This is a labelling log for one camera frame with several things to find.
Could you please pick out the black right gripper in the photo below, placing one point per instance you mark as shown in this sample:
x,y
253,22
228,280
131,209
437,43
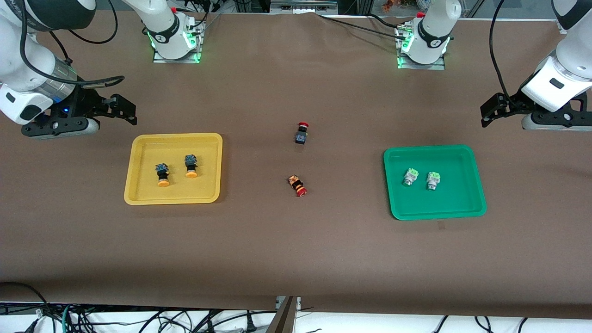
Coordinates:
x,y
88,104

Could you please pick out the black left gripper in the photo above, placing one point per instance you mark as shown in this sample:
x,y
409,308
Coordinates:
x,y
514,104

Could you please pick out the yellow push button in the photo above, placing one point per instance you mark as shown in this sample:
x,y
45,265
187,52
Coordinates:
x,y
190,166
162,175

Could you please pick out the green push button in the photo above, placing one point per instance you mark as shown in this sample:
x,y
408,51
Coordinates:
x,y
409,176
433,180

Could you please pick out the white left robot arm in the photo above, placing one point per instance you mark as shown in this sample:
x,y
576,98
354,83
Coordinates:
x,y
564,74

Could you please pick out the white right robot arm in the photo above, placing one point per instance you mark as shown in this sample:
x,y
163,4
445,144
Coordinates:
x,y
23,69

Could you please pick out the yellow plastic tray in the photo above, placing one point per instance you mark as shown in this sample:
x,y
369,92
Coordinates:
x,y
173,169

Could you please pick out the green plastic tray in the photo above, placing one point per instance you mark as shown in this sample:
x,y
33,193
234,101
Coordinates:
x,y
434,181

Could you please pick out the red button black body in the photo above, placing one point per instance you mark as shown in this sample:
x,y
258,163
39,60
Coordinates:
x,y
302,133

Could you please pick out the red button orange body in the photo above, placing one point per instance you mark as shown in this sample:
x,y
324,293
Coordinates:
x,y
297,185

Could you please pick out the brown table cover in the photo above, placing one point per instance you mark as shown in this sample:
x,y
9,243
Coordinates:
x,y
296,254

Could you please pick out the metal table leg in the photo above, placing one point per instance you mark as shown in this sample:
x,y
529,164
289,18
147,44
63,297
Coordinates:
x,y
286,317

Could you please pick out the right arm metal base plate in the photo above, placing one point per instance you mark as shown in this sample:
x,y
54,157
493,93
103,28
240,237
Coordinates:
x,y
194,44

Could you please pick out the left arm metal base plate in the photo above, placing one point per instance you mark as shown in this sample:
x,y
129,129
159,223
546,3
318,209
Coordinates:
x,y
402,51

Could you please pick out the aluminium frame rail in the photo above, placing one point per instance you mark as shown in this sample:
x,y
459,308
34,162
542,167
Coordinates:
x,y
303,5

